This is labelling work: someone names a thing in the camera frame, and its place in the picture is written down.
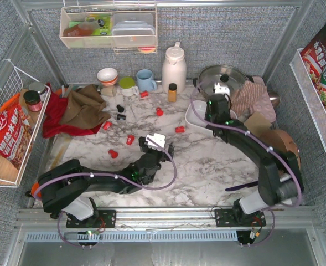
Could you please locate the white plastic storage basket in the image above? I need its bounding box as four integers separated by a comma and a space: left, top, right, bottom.
185, 100, 238, 137

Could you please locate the tan cardboard sheet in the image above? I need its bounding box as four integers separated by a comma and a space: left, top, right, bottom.
244, 111, 272, 137

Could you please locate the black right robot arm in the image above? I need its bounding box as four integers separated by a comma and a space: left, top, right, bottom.
205, 94, 303, 221

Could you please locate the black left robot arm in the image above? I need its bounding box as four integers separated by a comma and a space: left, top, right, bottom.
31, 136, 174, 221

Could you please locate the pink striped towel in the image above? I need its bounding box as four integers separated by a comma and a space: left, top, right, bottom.
231, 81, 267, 117

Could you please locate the red capsule pair left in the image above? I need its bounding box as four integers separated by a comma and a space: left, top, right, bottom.
108, 149, 118, 159

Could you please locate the black capsule top lying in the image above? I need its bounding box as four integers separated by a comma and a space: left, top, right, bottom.
116, 114, 126, 121

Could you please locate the black capsule upright top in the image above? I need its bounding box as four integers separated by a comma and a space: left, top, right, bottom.
116, 105, 125, 113

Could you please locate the red capsule by cloth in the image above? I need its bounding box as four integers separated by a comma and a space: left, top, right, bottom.
102, 121, 112, 130

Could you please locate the steel pot with glass lid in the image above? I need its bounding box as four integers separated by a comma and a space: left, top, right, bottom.
193, 65, 253, 100

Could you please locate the pink silicone mould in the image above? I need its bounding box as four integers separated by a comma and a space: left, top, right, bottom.
249, 77, 276, 123

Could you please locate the orange spice bottle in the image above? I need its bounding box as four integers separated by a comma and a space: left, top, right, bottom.
168, 83, 177, 103

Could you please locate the green lidded white cup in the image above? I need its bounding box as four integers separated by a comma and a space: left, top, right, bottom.
119, 76, 139, 97

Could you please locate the blue mug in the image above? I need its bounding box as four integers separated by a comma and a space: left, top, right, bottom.
136, 69, 157, 91

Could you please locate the steel ladle bowl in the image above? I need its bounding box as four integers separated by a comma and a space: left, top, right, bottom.
268, 91, 281, 108

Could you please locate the small beige pepper jar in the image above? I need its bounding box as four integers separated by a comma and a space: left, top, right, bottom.
100, 85, 117, 97

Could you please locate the white thermos jug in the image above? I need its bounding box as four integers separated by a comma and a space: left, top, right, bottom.
162, 42, 187, 94

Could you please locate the brown cloth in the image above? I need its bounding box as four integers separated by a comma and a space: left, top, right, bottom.
59, 84, 111, 130

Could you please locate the round wooden board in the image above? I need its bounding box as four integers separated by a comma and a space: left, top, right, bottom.
260, 129, 301, 168

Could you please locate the white striped bowl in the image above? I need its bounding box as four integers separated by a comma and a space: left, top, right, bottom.
97, 68, 118, 86

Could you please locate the red cloth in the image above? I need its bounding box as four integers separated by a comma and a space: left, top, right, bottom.
42, 93, 105, 139

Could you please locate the orange ball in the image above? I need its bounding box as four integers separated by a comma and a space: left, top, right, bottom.
30, 182, 42, 200

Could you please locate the clear plastic food container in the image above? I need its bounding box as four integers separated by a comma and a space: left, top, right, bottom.
111, 12, 156, 47

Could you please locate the silver lidded jar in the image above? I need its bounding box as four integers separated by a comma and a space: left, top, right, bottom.
29, 81, 46, 101

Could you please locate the dark lidded sauce jar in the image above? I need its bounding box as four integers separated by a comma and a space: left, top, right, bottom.
23, 90, 43, 112

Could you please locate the green drink bottle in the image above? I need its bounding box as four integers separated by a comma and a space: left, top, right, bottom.
85, 14, 112, 36

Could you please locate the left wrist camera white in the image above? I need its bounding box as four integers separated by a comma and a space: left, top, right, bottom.
146, 133, 165, 150

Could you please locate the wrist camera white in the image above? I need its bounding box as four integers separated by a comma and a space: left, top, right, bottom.
146, 133, 165, 150
213, 83, 230, 96

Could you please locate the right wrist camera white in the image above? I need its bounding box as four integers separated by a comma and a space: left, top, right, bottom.
213, 83, 230, 96

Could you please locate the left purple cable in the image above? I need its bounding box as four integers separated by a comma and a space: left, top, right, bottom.
32, 138, 178, 247

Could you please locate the purple cable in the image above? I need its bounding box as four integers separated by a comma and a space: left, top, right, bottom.
190, 81, 303, 247
32, 138, 178, 247

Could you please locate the purple spatula handle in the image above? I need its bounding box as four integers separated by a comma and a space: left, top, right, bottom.
225, 181, 258, 192

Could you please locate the white wire basket right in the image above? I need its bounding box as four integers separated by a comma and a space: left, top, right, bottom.
289, 48, 326, 152

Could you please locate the clear wall shelf bin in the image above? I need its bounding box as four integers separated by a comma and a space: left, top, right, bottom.
59, 4, 158, 53

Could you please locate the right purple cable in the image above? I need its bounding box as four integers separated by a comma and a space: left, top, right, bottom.
190, 81, 303, 247

